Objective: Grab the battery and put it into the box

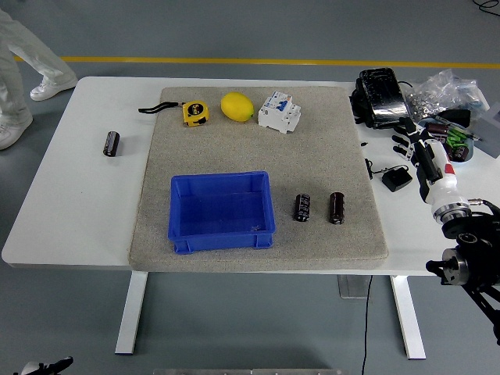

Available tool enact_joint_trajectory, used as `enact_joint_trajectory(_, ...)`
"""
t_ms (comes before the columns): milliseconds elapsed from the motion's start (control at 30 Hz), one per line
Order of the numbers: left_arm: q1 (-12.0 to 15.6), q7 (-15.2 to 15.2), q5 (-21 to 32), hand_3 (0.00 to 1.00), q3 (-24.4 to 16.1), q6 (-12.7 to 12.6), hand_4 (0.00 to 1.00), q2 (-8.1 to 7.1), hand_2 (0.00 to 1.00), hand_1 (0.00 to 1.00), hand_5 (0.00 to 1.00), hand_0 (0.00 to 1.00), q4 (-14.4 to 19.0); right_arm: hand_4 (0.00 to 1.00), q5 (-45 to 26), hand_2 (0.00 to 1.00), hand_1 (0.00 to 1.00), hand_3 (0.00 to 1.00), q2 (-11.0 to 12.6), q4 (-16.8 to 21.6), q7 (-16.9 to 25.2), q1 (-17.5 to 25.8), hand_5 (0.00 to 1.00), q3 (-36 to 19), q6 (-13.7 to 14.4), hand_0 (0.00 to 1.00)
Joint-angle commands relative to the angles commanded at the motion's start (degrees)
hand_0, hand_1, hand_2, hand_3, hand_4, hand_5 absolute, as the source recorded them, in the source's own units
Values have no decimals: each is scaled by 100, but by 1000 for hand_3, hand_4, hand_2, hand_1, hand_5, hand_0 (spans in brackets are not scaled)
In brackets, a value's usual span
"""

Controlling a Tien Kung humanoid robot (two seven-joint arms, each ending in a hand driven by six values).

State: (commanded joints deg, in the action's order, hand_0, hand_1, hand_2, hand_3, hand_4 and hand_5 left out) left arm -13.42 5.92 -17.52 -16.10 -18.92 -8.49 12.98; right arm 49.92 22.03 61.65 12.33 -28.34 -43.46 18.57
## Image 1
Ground light blue bowl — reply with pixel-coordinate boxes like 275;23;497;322
416;116;477;168

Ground yellow lemon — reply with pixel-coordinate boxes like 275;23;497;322
220;91;255;123

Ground black glossy case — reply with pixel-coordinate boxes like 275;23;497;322
349;66;414;130

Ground brown capacitor in bowl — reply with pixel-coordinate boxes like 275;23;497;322
424;122;450;138

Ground black hanging cable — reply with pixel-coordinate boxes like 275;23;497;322
361;275;374;375

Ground yellow tape measure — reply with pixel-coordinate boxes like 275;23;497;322
138;100;210;128

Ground grey table bracket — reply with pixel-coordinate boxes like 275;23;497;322
337;275;372;300

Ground white circuit breaker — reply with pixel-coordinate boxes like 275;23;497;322
257;90;302;135

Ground person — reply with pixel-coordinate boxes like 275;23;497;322
0;7;79;152

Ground brown cylindrical battery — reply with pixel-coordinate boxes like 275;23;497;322
328;191;346;226

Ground green plastic pieces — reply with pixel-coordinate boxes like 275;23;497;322
445;128;472;148

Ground black adapter cord with plug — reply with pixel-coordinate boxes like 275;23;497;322
363;157;411;180

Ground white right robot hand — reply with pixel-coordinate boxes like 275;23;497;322
392;116;470;211

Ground black pouch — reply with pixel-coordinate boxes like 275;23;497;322
434;109;473;128

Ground white table leg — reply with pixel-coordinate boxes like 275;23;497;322
389;275;427;360
114;270;150;355

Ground black power adapter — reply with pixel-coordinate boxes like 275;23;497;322
381;167;413;192

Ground black battery with white print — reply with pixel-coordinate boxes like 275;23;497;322
293;193;312;223

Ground grey-brown mat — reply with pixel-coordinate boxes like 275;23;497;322
127;86;391;271

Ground black floor cable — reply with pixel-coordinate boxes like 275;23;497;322
472;0;500;16

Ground clear plastic bag of screws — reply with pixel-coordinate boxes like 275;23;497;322
402;69;491;123

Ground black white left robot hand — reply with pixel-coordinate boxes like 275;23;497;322
13;355;74;375

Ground blue plastic box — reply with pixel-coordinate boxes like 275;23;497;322
166;170;277;255

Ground dark battery with grey stripe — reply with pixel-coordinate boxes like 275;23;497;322
102;130;120;158

